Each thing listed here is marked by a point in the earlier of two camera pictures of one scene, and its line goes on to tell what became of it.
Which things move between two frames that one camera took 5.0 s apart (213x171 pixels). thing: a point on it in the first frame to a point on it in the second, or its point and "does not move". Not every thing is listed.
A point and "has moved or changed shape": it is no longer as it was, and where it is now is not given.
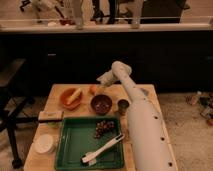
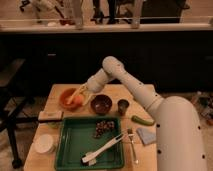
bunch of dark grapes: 103,127 does not move
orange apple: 93,90 has moved or changed shape
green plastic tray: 75,138 does not move
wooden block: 50,115 does not move
